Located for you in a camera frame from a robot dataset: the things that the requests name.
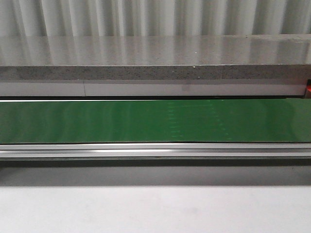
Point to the grey speckled stone counter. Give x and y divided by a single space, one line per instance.
242 66

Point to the green conveyor belt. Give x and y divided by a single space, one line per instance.
229 132

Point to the red plastic tray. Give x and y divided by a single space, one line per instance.
308 90

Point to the white corrugated curtain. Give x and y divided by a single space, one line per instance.
153 17

